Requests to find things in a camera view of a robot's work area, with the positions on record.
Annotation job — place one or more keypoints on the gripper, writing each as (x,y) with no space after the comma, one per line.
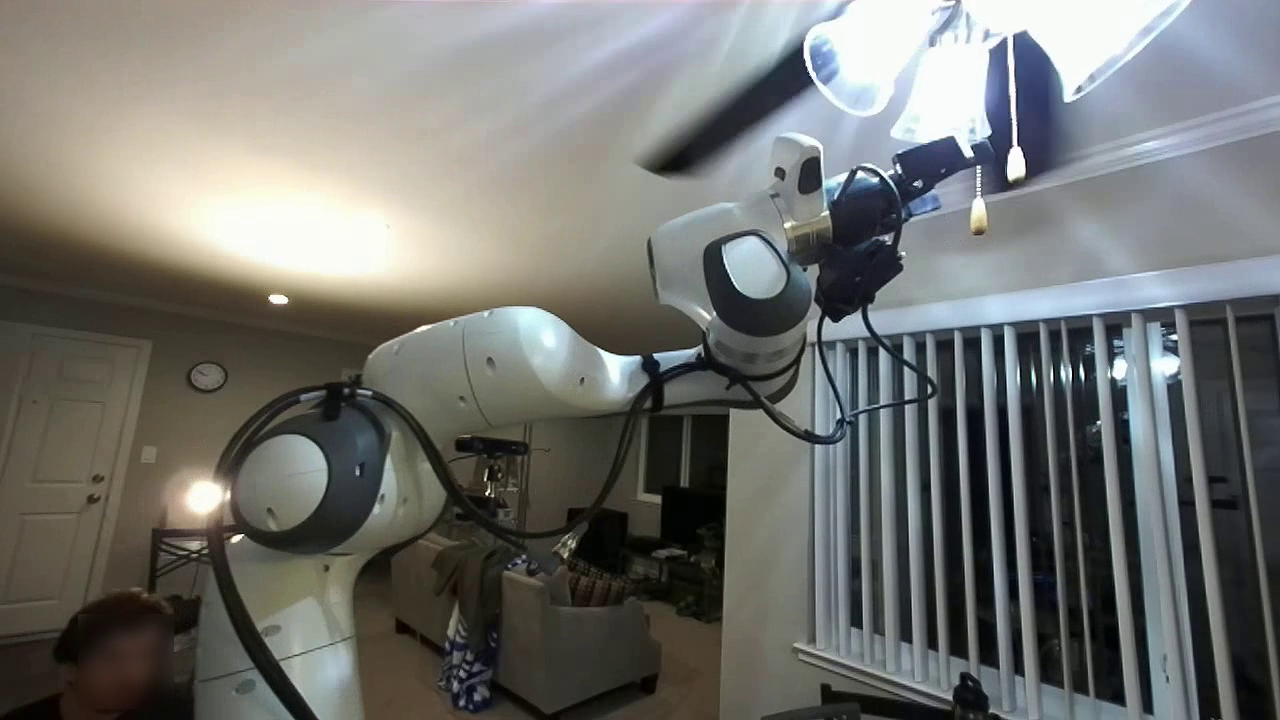
(862,208)

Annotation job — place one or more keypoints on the television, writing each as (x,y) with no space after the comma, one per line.
(692,515)

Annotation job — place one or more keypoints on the window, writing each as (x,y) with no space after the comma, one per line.
(663,455)

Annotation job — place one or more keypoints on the person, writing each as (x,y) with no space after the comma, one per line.
(115,660)

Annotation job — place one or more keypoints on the white panel door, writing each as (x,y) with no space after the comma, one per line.
(55,480)

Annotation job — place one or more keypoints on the lit lamp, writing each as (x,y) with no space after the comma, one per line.
(203,497)

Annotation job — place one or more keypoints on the black bottle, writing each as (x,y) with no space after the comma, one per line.
(970,698)

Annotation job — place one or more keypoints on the black side table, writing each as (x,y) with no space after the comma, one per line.
(175,555)

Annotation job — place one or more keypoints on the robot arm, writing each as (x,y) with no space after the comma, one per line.
(520,365)

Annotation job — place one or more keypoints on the plaid pillow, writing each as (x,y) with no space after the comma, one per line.
(598,585)

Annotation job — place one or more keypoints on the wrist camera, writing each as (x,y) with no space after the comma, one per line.
(858,278)

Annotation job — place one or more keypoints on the green garment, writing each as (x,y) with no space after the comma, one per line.
(475,580)

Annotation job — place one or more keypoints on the blue and white cloth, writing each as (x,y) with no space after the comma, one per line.
(468,660)

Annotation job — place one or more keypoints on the grey sofa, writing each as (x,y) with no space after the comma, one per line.
(580,640)

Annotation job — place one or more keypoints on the round wall clock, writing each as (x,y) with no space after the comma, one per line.
(207,376)

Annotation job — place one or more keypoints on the chandelier with fan blades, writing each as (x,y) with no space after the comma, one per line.
(900,60)

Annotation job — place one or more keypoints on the camera on tripod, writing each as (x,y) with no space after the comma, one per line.
(490,446)

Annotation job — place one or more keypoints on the white vertical blinds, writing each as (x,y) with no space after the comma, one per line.
(1040,500)

